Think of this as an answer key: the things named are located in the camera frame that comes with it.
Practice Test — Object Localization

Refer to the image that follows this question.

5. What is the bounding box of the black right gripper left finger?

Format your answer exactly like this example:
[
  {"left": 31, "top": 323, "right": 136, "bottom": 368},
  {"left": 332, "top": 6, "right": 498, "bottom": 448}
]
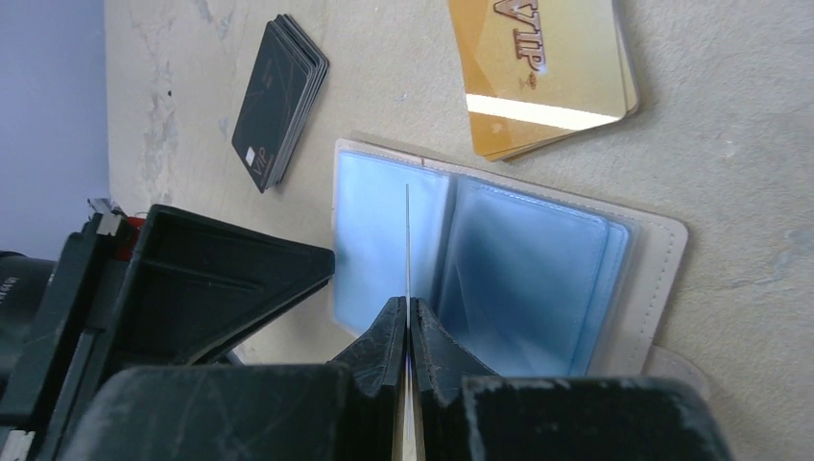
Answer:
[{"left": 63, "top": 297, "right": 407, "bottom": 460}]

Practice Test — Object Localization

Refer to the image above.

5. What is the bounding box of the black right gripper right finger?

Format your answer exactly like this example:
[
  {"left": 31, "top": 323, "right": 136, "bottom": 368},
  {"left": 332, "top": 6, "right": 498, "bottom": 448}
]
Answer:
[{"left": 410, "top": 298, "right": 733, "bottom": 460}]

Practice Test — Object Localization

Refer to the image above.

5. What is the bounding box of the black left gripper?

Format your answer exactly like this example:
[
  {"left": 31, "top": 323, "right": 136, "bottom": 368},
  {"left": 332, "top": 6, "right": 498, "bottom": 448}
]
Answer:
[{"left": 1, "top": 205, "right": 335, "bottom": 460}]

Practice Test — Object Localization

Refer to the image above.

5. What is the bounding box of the silver credit card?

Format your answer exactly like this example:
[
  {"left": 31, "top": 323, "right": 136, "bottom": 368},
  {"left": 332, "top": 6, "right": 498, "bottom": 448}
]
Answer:
[{"left": 401, "top": 183, "right": 418, "bottom": 461}]

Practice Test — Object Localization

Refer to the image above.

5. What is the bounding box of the tan leather card holder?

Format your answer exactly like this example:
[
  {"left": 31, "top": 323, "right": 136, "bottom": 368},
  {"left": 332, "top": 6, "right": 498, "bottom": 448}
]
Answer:
[{"left": 332, "top": 139, "right": 710, "bottom": 397}]

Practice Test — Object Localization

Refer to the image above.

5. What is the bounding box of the gold credit card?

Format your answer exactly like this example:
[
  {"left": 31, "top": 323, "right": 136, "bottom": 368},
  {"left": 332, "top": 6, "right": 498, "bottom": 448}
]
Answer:
[{"left": 448, "top": 0, "right": 640, "bottom": 161}]

